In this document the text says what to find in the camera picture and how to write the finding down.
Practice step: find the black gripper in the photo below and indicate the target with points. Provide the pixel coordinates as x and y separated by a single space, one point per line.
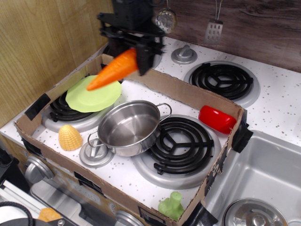
133 26

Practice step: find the orange toy carrot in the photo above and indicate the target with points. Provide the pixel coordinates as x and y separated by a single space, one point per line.
119 68

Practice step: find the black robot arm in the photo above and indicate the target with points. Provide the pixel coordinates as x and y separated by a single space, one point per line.
133 3

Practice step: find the light green plate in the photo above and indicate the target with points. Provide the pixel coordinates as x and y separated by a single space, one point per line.
84 101

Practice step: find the hanging metal strainer spoon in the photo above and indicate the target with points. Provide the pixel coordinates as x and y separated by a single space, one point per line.
166 18

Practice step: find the grey back stove knob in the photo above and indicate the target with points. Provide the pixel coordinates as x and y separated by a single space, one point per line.
184 55

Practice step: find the grey stove knob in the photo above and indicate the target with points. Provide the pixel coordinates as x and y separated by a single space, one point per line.
184 55
94 154

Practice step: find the stainless steel pot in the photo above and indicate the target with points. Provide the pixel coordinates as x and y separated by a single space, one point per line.
131 128

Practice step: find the hanging metal spatula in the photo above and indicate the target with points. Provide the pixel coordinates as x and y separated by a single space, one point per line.
214 27

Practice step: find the front left stove burner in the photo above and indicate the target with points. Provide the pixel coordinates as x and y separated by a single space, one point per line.
59 114

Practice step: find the back right stove burner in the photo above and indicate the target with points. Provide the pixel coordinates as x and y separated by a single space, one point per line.
227 79

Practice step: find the yellow toy corn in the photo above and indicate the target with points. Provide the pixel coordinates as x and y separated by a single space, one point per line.
69 138

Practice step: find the grey front stove knob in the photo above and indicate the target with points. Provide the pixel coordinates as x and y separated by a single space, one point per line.
94 154

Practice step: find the red toy pepper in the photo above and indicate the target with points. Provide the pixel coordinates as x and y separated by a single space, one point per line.
216 119

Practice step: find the front right stove burner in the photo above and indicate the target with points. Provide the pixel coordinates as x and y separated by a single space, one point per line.
182 155

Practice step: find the silver oven knob left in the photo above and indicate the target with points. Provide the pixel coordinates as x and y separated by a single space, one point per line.
37 170

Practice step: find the silver oven knob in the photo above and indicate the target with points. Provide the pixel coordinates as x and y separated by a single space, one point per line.
37 170
124 218

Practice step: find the green toy broccoli stalk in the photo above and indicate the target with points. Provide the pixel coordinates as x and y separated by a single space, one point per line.
172 207

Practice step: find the brown cardboard fence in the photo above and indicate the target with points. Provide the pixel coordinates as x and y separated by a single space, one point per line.
119 180

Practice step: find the silver oven knob right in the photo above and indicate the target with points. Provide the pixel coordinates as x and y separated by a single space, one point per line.
124 218

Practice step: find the silver toy sink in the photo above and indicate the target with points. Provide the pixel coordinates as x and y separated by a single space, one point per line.
269 170

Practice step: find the orange object bottom left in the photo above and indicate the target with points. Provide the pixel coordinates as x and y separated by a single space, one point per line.
48 214

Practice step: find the silver sink drain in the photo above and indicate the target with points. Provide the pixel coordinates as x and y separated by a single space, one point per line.
252 212

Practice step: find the silver oven door handle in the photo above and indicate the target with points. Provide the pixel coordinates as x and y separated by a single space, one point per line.
58 201

